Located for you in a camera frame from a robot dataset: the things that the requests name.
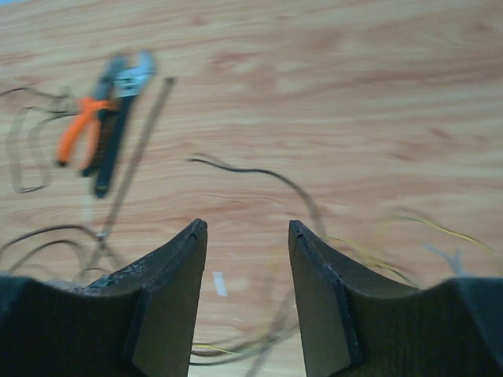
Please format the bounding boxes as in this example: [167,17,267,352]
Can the black adjustable wrench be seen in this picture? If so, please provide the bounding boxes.
[94,50,156,199]

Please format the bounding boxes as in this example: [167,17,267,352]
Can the black wire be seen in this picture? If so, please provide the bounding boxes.
[0,152,327,377]

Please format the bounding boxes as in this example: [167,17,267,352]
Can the orange needle nose pliers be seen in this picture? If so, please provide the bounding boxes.
[55,54,127,177]

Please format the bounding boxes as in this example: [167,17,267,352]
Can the black zip tie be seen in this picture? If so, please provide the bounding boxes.
[79,77,176,279]

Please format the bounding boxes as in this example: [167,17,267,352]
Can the thin brown yellow wire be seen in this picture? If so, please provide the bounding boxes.
[0,86,498,358]

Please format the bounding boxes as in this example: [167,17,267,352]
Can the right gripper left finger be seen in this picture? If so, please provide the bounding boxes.
[1,219,207,376]

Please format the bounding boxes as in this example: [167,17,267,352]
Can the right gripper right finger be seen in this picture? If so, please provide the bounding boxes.
[288,221,502,376]

